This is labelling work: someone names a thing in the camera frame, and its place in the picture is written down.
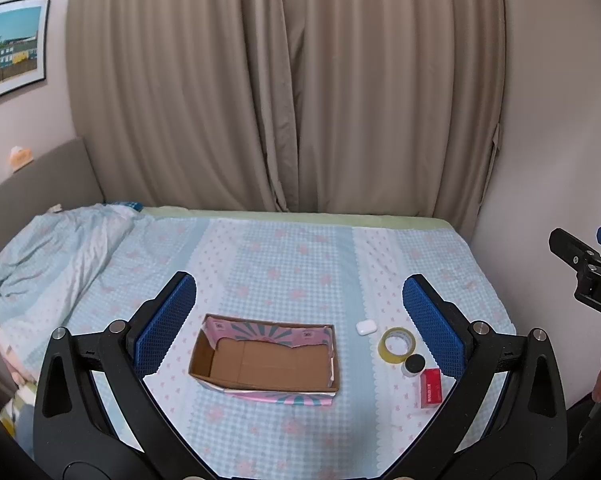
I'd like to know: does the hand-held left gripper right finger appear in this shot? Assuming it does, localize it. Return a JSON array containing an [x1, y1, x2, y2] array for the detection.
[[390, 274, 568, 473]]

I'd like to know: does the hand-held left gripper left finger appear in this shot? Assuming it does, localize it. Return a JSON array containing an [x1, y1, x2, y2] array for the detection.
[[33, 271, 216, 480]]

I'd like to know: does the yellow clear tape roll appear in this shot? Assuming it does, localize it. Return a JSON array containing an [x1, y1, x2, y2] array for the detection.
[[377, 327, 417, 363]]

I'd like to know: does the small red box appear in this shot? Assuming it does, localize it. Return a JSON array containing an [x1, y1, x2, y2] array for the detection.
[[419, 367, 442, 410]]

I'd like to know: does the cardboard box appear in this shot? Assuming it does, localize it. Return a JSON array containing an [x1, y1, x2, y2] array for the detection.
[[188, 313, 342, 408]]

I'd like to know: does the blue floral bed sheet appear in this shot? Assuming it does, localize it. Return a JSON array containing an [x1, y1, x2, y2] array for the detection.
[[0, 206, 516, 480]]

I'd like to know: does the crumpled light blue blanket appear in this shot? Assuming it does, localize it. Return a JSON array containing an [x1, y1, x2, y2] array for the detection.
[[0, 203, 142, 376]]

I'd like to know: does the pink pillow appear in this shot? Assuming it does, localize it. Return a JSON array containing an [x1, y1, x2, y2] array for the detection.
[[0, 309, 37, 387]]

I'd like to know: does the yellow green printed cloth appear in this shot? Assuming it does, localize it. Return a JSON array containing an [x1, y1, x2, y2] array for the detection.
[[0, 384, 37, 457]]

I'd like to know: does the grey padded headboard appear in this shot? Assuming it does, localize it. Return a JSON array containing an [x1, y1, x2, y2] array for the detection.
[[0, 137, 104, 306]]

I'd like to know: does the beige curtain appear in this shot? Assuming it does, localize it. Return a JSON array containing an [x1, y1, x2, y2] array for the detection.
[[65, 0, 507, 241]]

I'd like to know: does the framed wall poster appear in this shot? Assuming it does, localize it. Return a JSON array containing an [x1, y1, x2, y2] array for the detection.
[[0, 0, 51, 107]]

